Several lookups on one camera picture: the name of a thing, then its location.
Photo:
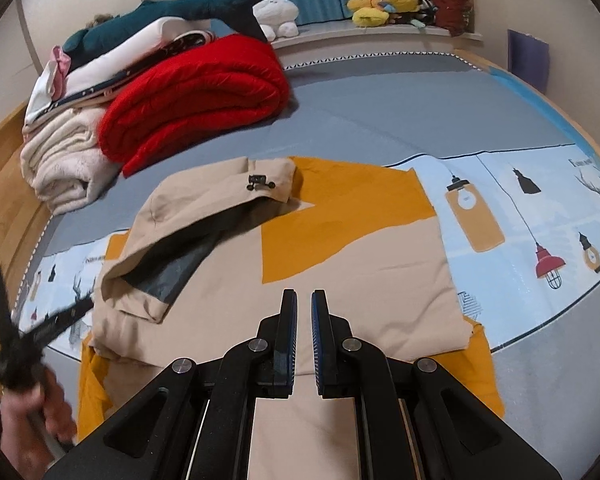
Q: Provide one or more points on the brown plush toy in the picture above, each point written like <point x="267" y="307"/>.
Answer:
<point x="101" y="21"/>

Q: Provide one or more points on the white plush toy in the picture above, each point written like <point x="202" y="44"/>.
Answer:
<point x="276" y="17"/>

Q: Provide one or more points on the cream fleece blanket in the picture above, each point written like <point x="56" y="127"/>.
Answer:
<point x="65" y="165"/>

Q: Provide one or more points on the bed with grey printed sheet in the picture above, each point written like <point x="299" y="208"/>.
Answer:
<point x="380" y="125"/>

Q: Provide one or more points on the dark red cushion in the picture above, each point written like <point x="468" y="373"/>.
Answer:
<point x="450" y="0"/>

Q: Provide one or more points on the pink cloth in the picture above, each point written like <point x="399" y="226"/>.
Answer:
<point x="60" y="60"/>

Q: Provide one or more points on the person's left hand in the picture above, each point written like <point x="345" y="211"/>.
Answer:
<point x="25" y="425"/>

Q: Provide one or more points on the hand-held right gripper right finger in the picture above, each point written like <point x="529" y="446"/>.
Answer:
<point x="317" y="320"/>

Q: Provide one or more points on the white folded garment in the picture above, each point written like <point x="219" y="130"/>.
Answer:
<point x="40" y="95"/>

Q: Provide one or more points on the white folded quilt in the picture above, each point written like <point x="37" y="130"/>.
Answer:
<point x="105" y="67"/>

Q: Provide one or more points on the wooden headboard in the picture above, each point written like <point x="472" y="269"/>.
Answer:
<point x="5" y="210"/>

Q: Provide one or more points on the red quilt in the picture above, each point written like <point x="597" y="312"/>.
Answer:
<point x="195" y="90"/>

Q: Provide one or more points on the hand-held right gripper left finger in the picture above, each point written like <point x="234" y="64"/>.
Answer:
<point x="292" y="320"/>

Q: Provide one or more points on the white wardrobe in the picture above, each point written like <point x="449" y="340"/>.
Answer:
<point x="5" y="70"/>

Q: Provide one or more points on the window sill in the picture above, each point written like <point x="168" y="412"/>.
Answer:
<point x="370" y="35"/>

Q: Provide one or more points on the beige and orange hooded jacket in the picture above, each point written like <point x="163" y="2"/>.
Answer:
<point x="380" y="285"/>

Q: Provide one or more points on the teal shark plush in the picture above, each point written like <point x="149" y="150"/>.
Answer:
<point x="145" y="15"/>

